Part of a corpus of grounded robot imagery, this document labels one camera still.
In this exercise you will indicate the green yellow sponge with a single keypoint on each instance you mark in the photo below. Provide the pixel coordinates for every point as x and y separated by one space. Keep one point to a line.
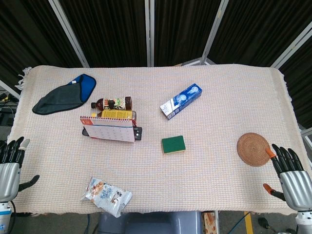
173 144

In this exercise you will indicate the dark tea bottle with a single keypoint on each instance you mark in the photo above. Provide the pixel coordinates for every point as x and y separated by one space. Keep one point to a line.
113 103

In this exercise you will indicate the black folding screen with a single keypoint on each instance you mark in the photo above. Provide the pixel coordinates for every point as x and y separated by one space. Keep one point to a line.
156 31

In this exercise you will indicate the beige woven tablecloth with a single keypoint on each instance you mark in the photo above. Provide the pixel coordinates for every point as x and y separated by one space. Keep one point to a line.
156 146

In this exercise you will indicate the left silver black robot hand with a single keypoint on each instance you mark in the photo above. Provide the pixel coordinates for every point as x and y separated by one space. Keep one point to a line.
8 174

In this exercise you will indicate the white desk calendar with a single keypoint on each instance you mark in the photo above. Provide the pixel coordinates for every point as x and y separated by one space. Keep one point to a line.
109 129

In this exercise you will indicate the white snack bag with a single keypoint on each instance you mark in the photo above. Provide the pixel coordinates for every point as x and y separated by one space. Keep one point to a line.
107 196

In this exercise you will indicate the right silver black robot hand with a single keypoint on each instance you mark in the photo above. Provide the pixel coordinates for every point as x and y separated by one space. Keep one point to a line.
291 184

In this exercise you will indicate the blue toothpaste box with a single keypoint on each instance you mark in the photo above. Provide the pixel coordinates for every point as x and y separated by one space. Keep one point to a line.
181 101

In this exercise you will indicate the woven rattan coaster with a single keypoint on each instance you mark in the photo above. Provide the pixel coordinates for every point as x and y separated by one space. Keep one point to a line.
254 149

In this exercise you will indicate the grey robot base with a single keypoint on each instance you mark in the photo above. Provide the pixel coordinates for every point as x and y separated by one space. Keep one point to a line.
150 223

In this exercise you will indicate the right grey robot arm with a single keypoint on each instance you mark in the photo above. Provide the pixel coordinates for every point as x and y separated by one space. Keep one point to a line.
304 220

